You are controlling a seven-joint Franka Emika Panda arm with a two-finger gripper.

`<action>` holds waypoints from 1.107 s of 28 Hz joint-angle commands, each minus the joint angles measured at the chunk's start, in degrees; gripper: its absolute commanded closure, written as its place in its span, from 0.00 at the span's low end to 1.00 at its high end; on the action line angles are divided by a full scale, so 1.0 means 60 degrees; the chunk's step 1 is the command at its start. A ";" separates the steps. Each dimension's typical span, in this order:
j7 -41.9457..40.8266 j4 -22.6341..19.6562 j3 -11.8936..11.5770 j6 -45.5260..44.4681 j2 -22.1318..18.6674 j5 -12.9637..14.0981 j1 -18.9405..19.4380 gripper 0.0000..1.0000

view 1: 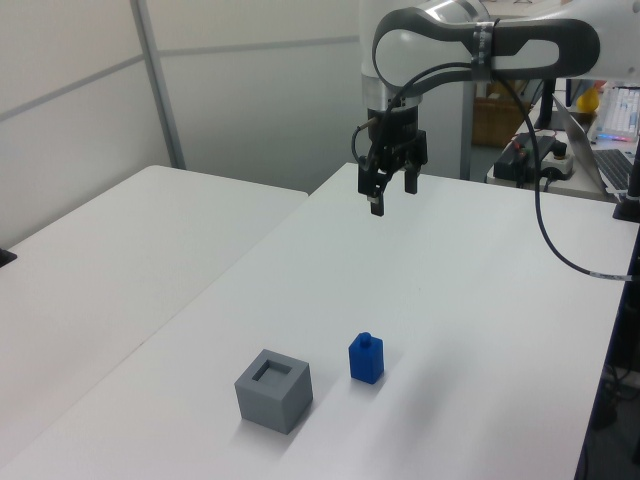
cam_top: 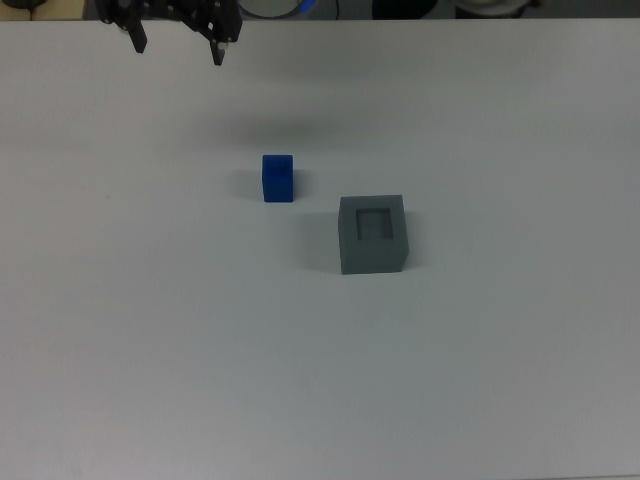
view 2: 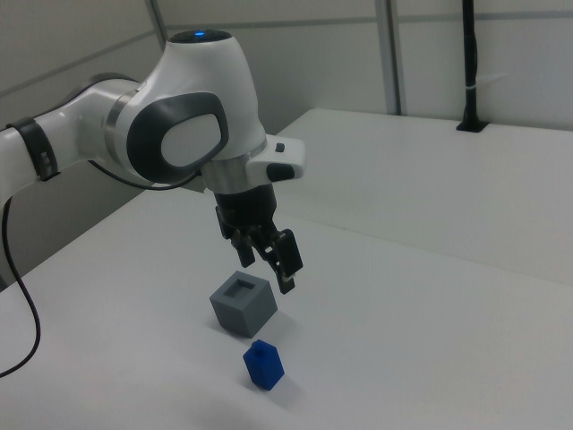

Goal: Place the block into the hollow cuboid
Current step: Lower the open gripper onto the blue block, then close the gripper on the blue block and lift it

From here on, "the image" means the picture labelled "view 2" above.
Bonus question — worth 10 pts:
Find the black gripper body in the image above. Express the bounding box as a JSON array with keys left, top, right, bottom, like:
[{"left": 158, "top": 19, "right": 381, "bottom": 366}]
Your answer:
[{"left": 212, "top": 182, "right": 279, "bottom": 239}]

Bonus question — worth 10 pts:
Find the blue block with peg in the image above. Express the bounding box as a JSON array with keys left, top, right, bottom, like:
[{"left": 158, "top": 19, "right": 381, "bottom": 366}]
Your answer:
[{"left": 242, "top": 339, "right": 287, "bottom": 392}]

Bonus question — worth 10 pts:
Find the grey hollow cuboid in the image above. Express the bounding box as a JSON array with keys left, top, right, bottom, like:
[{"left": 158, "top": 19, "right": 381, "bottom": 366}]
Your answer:
[{"left": 209, "top": 270, "right": 277, "bottom": 340}]

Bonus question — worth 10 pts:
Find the black pole with base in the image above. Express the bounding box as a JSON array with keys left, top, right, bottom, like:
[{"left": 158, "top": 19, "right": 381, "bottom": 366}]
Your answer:
[{"left": 456, "top": 0, "right": 490, "bottom": 133}]

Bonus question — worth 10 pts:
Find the grey partition post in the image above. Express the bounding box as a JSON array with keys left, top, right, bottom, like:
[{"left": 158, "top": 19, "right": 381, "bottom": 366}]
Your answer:
[
  {"left": 374, "top": 0, "right": 404, "bottom": 116},
  {"left": 145, "top": 0, "right": 176, "bottom": 48}
]

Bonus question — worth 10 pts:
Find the black cable strap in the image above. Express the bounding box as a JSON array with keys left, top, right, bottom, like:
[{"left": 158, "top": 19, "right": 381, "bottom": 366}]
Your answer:
[{"left": 11, "top": 116, "right": 60, "bottom": 183}]

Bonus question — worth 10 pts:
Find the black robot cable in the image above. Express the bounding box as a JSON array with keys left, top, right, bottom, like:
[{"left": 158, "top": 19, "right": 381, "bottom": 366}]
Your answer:
[{"left": 0, "top": 154, "right": 202, "bottom": 378}]

